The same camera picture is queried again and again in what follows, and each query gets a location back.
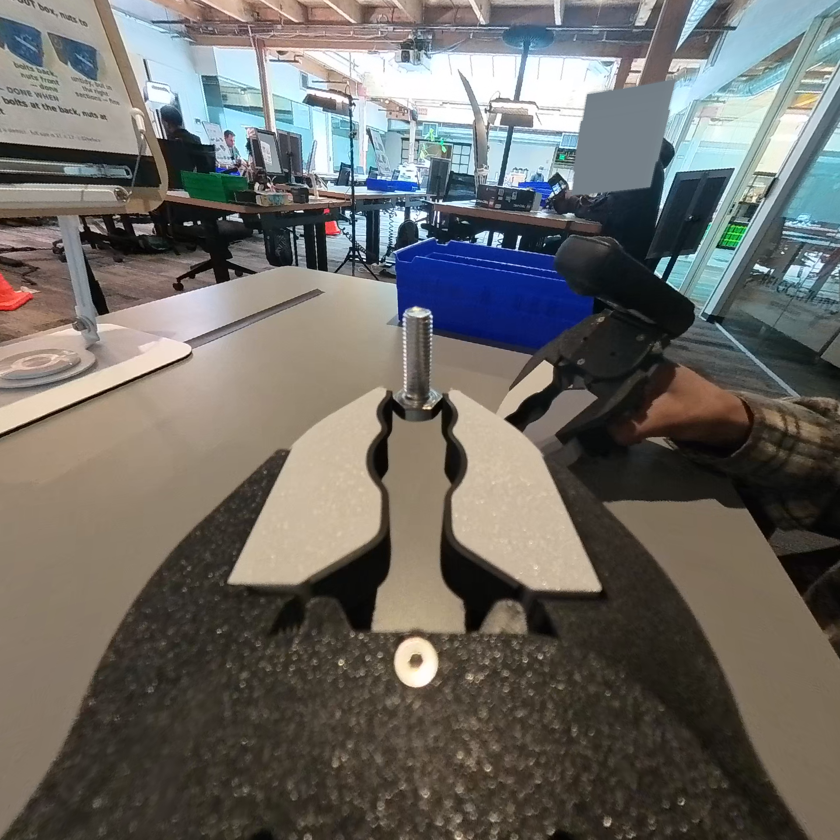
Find tall curved dark blade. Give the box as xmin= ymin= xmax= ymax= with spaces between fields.
xmin=456 ymin=69 xmax=493 ymax=191

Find black round-top pole lamp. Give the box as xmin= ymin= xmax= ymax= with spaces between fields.
xmin=489 ymin=26 xmax=555 ymax=188

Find wooden desk with black legs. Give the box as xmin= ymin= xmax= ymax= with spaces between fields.
xmin=164 ymin=190 xmax=349 ymax=270

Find person's right forearm plaid sleeve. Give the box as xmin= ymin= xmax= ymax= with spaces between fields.
xmin=728 ymin=392 xmax=840 ymax=532

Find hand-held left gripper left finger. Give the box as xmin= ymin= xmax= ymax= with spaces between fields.
xmin=226 ymin=386 xmax=391 ymax=595

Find black tripod light stand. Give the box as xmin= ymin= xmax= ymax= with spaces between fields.
xmin=302 ymin=88 xmax=382 ymax=280

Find green plastic bins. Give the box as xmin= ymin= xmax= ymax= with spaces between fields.
xmin=180 ymin=171 xmax=250 ymax=203

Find printed instruction sheet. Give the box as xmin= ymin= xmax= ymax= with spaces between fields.
xmin=0 ymin=0 xmax=135 ymax=148

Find silver hex bolt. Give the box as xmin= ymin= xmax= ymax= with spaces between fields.
xmin=394 ymin=306 xmax=442 ymax=422

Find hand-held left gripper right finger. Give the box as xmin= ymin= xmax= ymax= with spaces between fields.
xmin=444 ymin=390 xmax=605 ymax=598

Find white document stand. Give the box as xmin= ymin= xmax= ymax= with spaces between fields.
xmin=0 ymin=0 xmax=193 ymax=434

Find monitor showing white page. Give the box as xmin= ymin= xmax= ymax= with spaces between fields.
xmin=252 ymin=128 xmax=286 ymax=185

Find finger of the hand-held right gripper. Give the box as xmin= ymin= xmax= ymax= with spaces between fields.
xmin=496 ymin=350 xmax=573 ymax=422
xmin=524 ymin=389 xmax=593 ymax=462

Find black cardboard box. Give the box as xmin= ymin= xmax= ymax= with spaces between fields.
xmin=476 ymin=184 xmax=542 ymax=212

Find black computer monitor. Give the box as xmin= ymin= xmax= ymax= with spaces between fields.
xmin=277 ymin=130 xmax=306 ymax=185

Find person's right hand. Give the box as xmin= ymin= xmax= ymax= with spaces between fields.
xmin=607 ymin=361 xmax=753 ymax=454

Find blue parts bin with divider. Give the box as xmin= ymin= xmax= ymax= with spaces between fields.
xmin=392 ymin=236 xmax=595 ymax=349

